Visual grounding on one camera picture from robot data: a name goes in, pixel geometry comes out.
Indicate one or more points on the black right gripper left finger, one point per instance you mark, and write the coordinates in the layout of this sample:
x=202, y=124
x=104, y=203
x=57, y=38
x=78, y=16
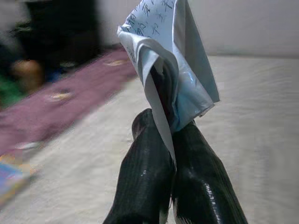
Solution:
x=142, y=177

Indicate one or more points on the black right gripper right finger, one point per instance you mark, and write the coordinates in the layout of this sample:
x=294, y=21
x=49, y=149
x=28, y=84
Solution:
x=201, y=186

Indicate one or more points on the pink cartoon mouse blanket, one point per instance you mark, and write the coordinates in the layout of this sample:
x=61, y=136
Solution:
x=58, y=105

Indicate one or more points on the colourful children's book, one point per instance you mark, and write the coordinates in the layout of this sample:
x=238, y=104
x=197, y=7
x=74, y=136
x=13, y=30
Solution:
x=11, y=179

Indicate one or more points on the white paper with black writing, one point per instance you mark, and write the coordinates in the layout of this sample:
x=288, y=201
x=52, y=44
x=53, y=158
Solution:
x=163, y=35

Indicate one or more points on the seated person in black shorts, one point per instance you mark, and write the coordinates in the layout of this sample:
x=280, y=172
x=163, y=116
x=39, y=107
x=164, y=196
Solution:
x=26, y=74

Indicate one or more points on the green plastic stool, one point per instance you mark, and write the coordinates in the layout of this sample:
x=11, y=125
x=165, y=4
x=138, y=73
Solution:
x=9, y=93

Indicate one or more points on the black bag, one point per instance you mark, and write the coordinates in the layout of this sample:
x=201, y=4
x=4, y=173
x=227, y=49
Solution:
x=65, y=30

